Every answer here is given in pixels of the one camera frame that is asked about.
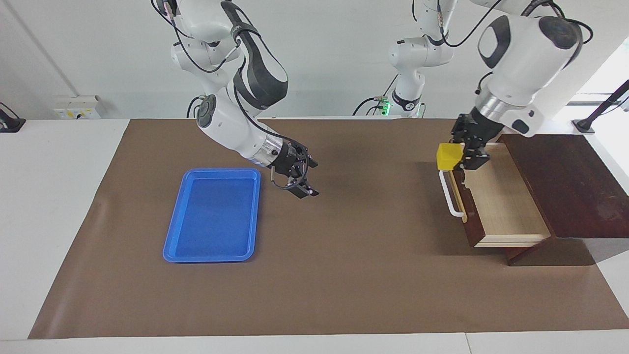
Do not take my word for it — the black base cable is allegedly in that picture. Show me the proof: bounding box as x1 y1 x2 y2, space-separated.
186 95 207 119
352 74 400 117

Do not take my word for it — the dark wooden drawer cabinet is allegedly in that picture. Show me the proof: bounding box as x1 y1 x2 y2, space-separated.
495 134 629 266

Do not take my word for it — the black angled stand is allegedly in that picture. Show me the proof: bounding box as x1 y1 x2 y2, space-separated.
572 80 629 134

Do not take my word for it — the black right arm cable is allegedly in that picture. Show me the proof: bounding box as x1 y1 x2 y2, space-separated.
151 0 311 190

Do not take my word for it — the yellow block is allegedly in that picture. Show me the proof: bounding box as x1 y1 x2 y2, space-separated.
436 143 465 171

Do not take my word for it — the black clamp mount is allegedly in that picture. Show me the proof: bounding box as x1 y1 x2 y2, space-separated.
0 102 27 133

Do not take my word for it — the blue plastic tray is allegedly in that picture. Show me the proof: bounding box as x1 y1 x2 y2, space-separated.
163 168 261 263

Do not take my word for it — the black left base cable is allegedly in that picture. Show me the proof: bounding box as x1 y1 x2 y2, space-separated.
352 74 400 117

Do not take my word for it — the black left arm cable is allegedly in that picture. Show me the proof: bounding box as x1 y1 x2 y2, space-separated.
412 0 594 95

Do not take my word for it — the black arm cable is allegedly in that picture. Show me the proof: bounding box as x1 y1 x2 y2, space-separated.
151 0 311 190
412 0 594 95

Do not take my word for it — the white wall outlet box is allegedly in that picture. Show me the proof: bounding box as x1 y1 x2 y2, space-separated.
53 95 102 120

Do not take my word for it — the brown table mat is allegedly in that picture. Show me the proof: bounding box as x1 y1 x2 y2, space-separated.
28 117 629 340

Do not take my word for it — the white drawer handle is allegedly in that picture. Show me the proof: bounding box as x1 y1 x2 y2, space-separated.
439 170 466 218

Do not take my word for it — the wooden drawer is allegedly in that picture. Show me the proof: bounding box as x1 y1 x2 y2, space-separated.
439 139 552 248

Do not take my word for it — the black right base cable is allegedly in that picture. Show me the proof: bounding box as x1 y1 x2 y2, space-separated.
186 95 207 119

